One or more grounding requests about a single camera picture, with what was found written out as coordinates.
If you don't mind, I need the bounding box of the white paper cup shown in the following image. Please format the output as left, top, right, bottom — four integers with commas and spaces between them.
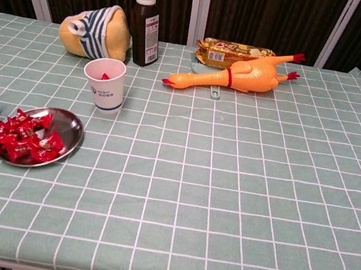
77, 54, 131, 118

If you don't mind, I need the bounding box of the round steel dish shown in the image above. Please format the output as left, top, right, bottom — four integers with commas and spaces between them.
0, 98, 87, 176

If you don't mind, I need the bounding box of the yellow striped plush toy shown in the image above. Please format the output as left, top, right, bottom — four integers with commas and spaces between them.
54, 0, 137, 66

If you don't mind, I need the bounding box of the dark bottle white cap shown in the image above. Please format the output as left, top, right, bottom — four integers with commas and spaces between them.
122, 0, 168, 70

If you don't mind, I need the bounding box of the pale green plastic board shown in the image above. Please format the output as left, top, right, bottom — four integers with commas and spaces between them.
183, 51, 228, 101

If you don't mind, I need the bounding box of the golden biscuit packet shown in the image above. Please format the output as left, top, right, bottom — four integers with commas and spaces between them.
191, 35, 278, 79

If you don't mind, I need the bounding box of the green checked tablecloth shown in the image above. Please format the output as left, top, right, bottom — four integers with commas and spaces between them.
0, 7, 361, 270

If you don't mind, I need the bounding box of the orange rubber chicken toy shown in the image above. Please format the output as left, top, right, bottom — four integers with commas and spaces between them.
160, 31, 308, 109

